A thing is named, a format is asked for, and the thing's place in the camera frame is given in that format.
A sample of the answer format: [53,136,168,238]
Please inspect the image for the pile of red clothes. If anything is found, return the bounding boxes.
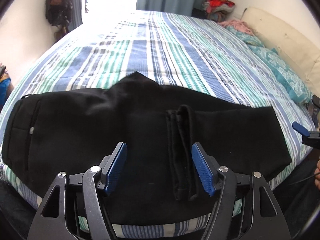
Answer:
[202,0,236,21]

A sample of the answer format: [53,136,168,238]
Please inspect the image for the small teal patterned pillow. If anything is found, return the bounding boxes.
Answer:
[226,26,266,47]

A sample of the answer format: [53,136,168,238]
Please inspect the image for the thin black cable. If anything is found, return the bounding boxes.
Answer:
[289,169,320,187]

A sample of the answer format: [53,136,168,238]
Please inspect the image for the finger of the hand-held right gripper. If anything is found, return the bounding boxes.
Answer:
[292,121,320,151]
[306,95,320,130]

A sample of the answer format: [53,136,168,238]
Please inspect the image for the large teal patterned pillow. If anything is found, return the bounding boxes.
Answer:
[247,46,313,105]

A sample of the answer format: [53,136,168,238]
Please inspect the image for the pink cloth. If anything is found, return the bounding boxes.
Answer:
[217,19,255,36]

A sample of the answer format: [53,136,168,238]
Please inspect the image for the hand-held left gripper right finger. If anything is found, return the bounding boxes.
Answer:
[191,142,292,240]

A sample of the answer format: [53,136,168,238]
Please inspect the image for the blue cloth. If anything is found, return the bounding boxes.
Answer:
[0,77,12,103]

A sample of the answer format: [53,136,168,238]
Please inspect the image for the narrow blue curtain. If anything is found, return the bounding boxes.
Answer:
[67,0,84,32]

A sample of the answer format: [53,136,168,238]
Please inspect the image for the cream headboard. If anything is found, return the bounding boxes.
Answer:
[241,7,320,98]

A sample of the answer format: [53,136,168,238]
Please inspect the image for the person's dark clothing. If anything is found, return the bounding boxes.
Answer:
[0,152,320,240]

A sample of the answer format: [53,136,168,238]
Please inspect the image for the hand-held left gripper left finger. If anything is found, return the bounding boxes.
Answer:
[27,142,128,240]

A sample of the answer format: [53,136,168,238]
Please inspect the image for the striped blue green bed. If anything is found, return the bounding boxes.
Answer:
[0,10,317,240]

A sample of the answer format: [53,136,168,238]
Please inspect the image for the black pants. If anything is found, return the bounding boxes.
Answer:
[1,71,292,227]

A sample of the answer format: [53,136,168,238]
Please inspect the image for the dark hanging bags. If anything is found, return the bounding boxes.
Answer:
[45,0,74,35]

